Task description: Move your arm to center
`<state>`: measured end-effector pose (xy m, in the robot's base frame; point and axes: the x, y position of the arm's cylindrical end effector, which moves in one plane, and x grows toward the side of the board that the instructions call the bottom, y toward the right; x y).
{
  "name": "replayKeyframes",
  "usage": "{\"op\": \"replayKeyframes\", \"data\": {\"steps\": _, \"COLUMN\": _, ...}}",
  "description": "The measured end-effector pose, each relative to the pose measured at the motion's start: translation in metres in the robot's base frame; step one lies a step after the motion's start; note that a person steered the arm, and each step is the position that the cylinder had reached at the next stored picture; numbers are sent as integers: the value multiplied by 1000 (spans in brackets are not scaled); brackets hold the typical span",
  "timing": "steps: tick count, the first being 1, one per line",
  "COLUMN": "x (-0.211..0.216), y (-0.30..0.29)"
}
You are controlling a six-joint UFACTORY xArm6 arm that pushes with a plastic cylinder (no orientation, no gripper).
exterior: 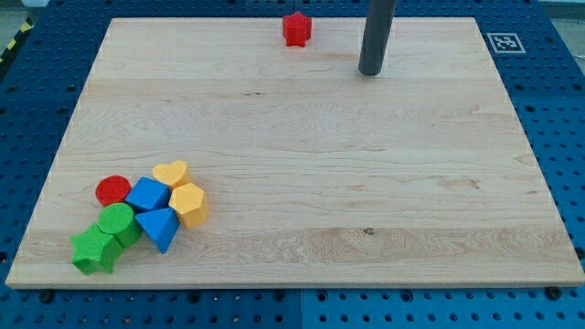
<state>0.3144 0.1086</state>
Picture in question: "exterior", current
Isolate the light wooden board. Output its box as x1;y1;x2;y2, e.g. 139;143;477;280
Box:
6;17;584;290

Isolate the yellow hexagon block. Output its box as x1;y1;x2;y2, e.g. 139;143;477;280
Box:
169;183;208;228

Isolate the yellow heart block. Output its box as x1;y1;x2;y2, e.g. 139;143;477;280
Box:
152;160;192;190

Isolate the red star block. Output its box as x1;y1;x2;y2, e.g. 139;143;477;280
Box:
282;12;313;48

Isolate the blue triangle block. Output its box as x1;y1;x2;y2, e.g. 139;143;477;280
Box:
135;207;179;254

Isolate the blue cube block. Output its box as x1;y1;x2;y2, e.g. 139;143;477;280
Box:
125;177;171;213

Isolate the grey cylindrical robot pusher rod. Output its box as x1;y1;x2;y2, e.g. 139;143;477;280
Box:
358;0;397;76

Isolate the red cylinder block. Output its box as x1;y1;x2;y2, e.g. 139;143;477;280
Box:
95;175;132;207

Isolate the green cylinder block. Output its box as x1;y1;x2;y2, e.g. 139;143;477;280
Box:
98;203;143;248

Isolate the green star block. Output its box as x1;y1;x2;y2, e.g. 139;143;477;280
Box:
70;224;123;275

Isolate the white fiducial marker tag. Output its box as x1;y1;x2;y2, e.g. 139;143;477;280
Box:
487;32;526;54

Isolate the black yellow hazard tape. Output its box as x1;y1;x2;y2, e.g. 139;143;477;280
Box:
1;16;35;69

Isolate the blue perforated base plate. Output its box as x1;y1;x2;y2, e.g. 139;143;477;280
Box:
1;1;584;328

